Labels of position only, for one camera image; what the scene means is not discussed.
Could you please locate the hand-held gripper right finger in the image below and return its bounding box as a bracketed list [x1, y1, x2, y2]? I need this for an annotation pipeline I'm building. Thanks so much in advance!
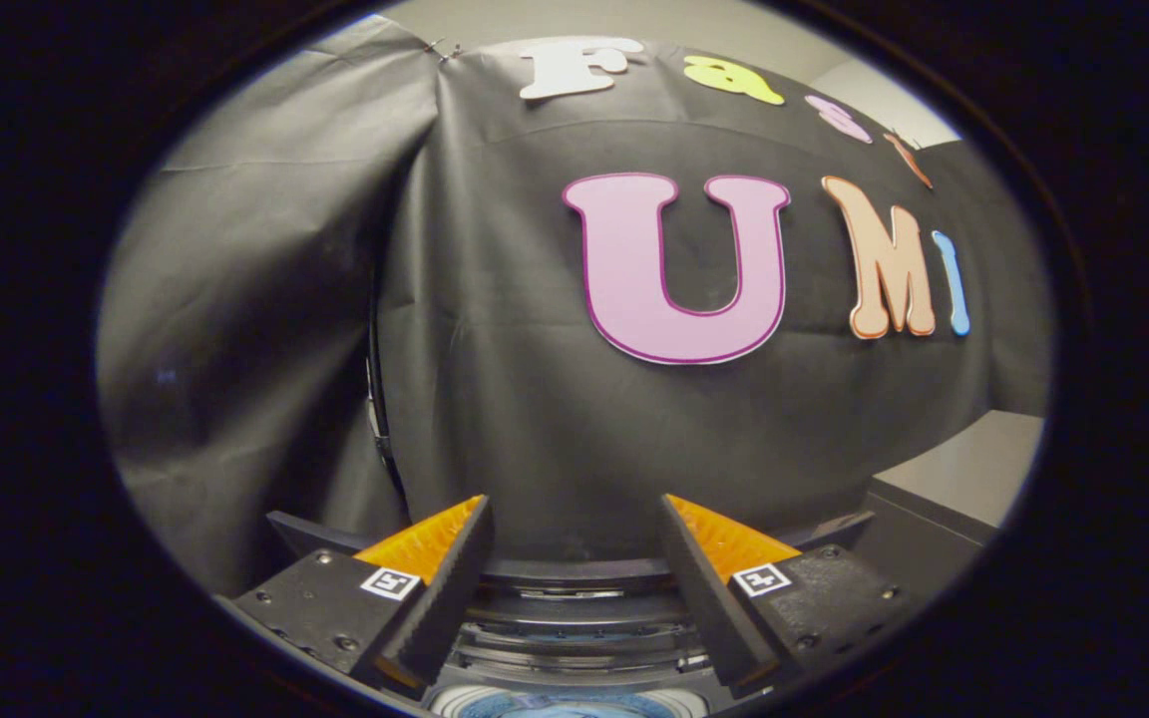
[658, 494, 923, 701]

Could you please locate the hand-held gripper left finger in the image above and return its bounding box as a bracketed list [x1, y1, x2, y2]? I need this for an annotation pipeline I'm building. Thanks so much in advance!
[215, 494, 496, 701]

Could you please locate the white cabinet with grey frame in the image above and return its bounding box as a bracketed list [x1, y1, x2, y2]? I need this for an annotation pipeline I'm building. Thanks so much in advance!
[852, 409, 1046, 601]

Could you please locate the black backdrop cloth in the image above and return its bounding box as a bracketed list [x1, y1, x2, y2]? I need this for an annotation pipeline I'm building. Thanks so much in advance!
[96, 15, 1052, 599]

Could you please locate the light blue shirt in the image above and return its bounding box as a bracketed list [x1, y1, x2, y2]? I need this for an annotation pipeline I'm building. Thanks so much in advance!
[480, 693, 657, 718]

